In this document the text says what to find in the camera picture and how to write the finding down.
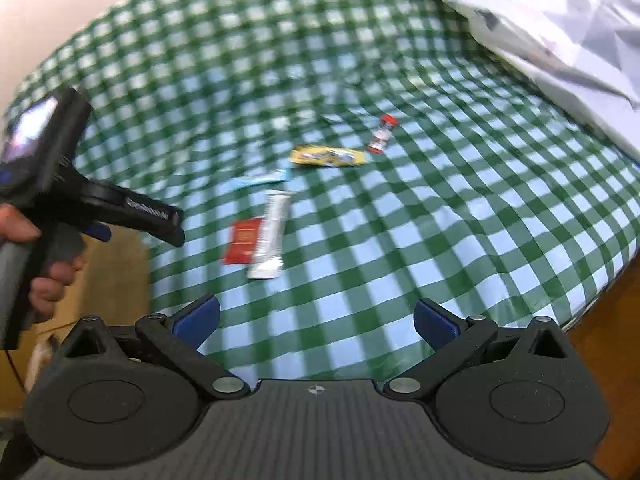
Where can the green checkered cloth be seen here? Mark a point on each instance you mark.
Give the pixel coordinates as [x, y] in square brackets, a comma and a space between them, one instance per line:
[425, 240]

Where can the light blue snack packet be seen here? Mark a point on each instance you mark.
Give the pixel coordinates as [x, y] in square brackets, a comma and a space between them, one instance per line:
[260, 179]

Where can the white printed sheet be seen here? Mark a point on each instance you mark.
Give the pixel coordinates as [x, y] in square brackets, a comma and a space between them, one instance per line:
[555, 20]

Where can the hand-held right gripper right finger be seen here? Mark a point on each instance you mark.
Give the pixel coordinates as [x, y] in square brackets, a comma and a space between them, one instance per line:
[436, 321]

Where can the person's left hand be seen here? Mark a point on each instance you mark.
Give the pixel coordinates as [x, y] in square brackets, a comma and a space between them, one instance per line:
[50, 287]

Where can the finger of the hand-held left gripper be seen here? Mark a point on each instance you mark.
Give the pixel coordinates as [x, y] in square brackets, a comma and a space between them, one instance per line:
[100, 231]
[145, 215]

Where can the red coffee stick sachet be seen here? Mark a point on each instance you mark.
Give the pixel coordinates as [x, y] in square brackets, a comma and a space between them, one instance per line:
[382, 135]

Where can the red snack packet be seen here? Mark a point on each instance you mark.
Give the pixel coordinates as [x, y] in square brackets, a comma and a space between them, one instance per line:
[242, 242]

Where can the yellow candy packet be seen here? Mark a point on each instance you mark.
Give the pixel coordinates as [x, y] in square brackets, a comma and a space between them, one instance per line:
[327, 156]

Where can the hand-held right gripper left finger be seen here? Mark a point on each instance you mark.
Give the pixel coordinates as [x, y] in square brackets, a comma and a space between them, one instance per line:
[197, 319]

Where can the white snack packet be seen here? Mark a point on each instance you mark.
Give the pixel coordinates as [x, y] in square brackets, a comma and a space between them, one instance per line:
[270, 235]

